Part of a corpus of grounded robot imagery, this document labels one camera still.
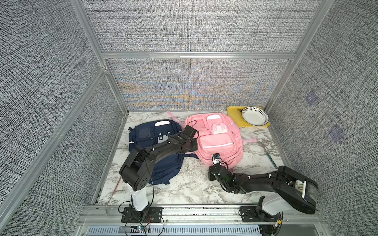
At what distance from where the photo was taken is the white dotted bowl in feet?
3.66

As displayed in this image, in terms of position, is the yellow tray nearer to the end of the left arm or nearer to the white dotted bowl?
the white dotted bowl

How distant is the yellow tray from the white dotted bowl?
0.01 meters

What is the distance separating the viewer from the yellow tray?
1.11 metres
